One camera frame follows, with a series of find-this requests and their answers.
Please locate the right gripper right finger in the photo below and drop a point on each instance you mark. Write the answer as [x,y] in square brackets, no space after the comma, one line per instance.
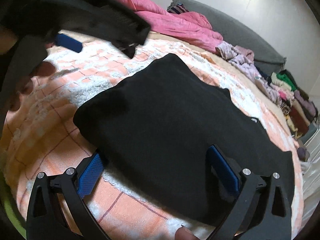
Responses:
[261,208]

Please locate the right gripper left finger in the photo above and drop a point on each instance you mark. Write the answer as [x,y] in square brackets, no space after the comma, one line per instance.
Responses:
[57,209]

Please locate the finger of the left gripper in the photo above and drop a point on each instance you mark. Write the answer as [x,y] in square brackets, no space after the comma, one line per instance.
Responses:
[128,47]
[62,40]

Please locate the black sweater with orange print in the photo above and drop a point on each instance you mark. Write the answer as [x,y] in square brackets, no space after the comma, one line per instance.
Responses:
[157,126]

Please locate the stack of folded clothes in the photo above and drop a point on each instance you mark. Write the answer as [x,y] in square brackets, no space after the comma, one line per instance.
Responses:
[300,112]

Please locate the lilac crumpled clothes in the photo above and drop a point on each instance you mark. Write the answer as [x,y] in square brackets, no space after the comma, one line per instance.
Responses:
[242,59]

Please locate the person's right hand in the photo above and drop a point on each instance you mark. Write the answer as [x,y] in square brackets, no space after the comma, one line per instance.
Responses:
[183,233]

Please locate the white curtain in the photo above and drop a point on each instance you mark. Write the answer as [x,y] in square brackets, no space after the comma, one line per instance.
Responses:
[311,179]

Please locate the pink quilt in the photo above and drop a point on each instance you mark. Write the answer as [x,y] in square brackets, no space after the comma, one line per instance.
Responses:
[191,27]

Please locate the striped dark pillow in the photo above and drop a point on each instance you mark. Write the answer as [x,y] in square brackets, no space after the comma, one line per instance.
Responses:
[177,9]

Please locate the beige bed cover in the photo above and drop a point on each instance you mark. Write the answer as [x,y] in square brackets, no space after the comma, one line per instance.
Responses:
[245,94]

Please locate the peach and white blanket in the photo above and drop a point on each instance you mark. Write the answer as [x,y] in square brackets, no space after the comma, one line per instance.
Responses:
[41,137]

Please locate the grey headboard cover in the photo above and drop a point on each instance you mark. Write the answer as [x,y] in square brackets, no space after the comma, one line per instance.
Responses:
[266,58]

